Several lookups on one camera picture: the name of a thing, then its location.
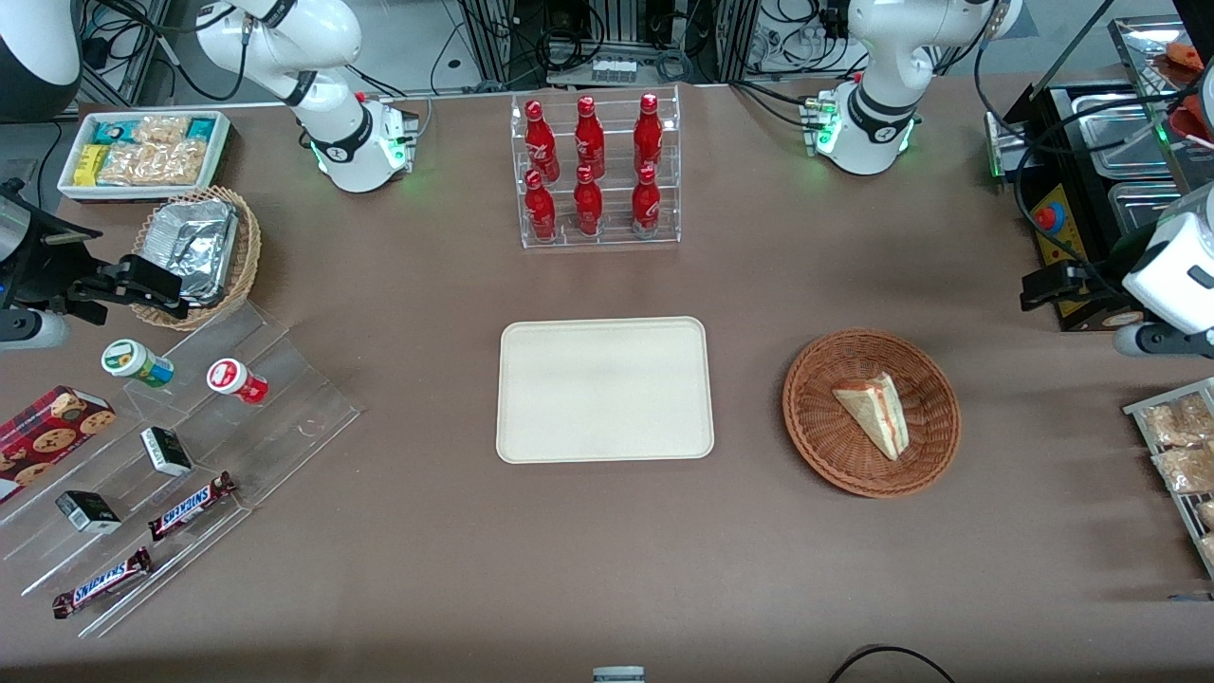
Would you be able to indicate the black food warmer machine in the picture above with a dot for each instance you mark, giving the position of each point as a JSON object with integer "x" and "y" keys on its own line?
{"x": 1062, "y": 142}

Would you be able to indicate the light wicker basket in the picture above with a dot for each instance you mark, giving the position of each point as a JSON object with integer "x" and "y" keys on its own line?
{"x": 248, "y": 251}

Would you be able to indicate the green lid cup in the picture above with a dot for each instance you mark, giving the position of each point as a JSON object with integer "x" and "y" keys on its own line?
{"x": 133, "y": 360}

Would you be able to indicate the triangular sandwich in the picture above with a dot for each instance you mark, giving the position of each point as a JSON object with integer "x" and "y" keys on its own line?
{"x": 877, "y": 413}

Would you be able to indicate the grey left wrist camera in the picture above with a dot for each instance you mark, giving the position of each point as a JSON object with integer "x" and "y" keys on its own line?
{"x": 1152, "y": 340}

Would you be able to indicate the small clear cracker bag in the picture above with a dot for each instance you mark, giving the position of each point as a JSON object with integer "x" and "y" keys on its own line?
{"x": 161, "y": 130}

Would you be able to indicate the red cola bottle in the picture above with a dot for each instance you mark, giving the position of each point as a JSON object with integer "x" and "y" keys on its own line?
{"x": 541, "y": 142}
{"x": 646, "y": 201}
{"x": 588, "y": 204}
{"x": 541, "y": 209}
{"x": 648, "y": 133}
{"x": 589, "y": 138}

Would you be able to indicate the beige plastic tray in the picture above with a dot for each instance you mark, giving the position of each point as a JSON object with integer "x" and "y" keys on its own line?
{"x": 604, "y": 389}

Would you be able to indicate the steel food pan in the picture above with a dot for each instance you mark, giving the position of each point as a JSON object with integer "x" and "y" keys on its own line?
{"x": 1143, "y": 204}
{"x": 1119, "y": 133}

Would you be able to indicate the teal snack packet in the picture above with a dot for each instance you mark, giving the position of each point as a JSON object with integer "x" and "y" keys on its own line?
{"x": 201, "y": 128}
{"x": 112, "y": 131}

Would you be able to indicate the brown round wicker basket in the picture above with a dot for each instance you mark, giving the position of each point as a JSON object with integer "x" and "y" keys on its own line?
{"x": 825, "y": 427}

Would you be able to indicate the large clear cracker bag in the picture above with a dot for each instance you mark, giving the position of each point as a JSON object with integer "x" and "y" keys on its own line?
{"x": 152, "y": 163}

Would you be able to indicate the Snickers chocolate bar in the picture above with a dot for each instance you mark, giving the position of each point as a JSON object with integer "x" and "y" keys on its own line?
{"x": 100, "y": 583}
{"x": 190, "y": 506}

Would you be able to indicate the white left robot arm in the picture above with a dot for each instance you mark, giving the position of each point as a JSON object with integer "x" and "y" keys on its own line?
{"x": 882, "y": 85}

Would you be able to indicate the clear acrylic stepped shelf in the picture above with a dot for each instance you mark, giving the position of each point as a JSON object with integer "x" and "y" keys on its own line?
{"x": 275, "y": 417}

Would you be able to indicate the silver foil wrapped package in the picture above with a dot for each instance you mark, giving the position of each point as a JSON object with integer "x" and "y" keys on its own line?
{"x": 194, "y": 242}

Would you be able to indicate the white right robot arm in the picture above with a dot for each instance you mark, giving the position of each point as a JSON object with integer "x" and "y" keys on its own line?
{"x": 332, "y": 95}

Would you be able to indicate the white power strip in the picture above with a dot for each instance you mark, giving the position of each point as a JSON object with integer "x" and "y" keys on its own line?
{"x": 614, "y": 70}

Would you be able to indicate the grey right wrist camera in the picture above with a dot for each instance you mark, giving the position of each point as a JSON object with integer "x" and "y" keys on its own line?
{"x": 33, "y": 330}

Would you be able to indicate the small black box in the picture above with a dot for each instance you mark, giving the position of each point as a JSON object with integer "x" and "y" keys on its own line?
{"x": 166, "y": 452}
{"x": 87, "y": 512}

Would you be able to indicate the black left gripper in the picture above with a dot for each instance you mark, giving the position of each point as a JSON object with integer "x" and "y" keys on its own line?
{"x": 1108, "y": 268}

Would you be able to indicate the red lid cup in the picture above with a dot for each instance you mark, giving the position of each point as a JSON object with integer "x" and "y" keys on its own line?
{"x": 232, "y": 378}

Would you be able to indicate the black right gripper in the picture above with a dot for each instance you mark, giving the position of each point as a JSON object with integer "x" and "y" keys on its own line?
{"x": 40, "y": 266}

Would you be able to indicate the clear bag of snacks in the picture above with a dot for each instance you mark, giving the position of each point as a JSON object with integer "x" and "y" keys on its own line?
{"x": 1181, "y": 422}
{"x": 1207, "y": 515}
{"x": 1190, "y": 470}

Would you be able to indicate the yellow snack packet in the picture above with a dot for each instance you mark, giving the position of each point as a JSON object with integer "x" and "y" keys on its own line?
{"x": 90, "y": 166}

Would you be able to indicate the grey box at table edge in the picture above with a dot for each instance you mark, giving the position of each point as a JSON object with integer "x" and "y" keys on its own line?
{"x": 618, "y": 675}

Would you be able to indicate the red cookie box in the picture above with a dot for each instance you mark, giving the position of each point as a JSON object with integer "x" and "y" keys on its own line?
{"x": 47, "y": 436}

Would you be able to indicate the red emergency stop button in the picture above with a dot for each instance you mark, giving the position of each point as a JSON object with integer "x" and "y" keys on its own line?
{"x": 1047, "y": 218}

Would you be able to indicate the white rectangular snack bin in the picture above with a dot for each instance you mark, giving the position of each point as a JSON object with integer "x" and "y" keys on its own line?
{"x": 66, "y": 185}

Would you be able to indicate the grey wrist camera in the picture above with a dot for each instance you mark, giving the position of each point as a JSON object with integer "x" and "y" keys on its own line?
{"x": 1152, "y": 340}
{"x": 33, "y": 330}

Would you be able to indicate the clear acrylic bottle rack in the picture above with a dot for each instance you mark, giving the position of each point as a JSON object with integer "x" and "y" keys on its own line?
{"x": 616, "y": 237}

